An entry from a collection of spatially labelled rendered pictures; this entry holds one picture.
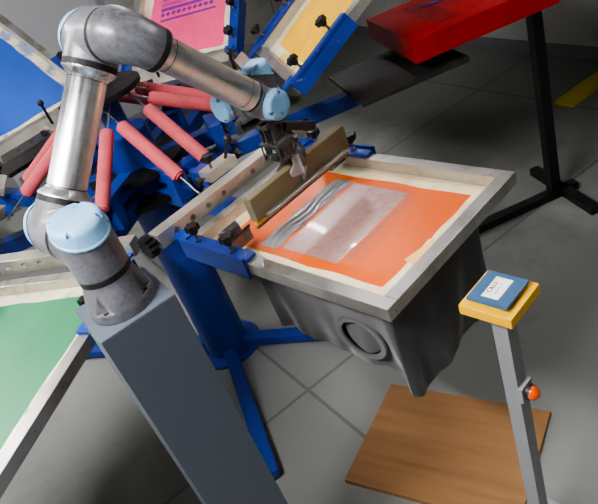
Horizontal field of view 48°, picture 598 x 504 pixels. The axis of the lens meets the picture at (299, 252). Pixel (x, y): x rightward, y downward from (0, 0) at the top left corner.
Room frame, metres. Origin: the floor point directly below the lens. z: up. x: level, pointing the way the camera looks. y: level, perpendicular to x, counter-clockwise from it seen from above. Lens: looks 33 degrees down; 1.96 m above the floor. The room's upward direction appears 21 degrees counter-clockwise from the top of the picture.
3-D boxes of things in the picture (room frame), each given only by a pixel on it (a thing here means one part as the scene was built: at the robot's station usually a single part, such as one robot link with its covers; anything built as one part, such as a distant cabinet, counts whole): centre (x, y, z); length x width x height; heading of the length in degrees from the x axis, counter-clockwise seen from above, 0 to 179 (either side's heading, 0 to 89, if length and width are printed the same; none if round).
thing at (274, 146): (1.71, -0.06, 1.23); 0.09 x 0.08 x 0.12; 125
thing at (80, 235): (1.25, 0.40, 1.37); 0.13 x 0.12 x 0.14; 34
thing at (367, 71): (2.56, -0.20, 0.91); 1.34 x 0.41 x 0.08; 96
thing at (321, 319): (1.48, -0.03, 0.77); 0.46 x 0.09 x 0.36; 36
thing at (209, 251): (1.67, 0.22, 0.98); 0.30 x 0.05 x 0.07; 36
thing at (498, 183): (1.64, -0.15, 0.97); 0.79 x 0.58 x 0.04; 36
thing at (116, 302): (1.24, 0.40, 1.25); 0.15 x 0.15 x 0.10
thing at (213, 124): (2.49, 0.47, 0.99); 0.82 x 0.79 x 0.12; 36
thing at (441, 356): (1.40, -0.32, 0.74); 0.45 x 0.03 x 0.43; 126
